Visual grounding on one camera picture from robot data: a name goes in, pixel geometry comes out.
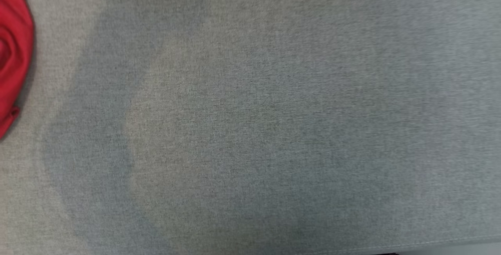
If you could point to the red jersey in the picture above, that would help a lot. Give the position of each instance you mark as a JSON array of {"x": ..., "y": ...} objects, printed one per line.
[{"x": 15, "y": 51}]

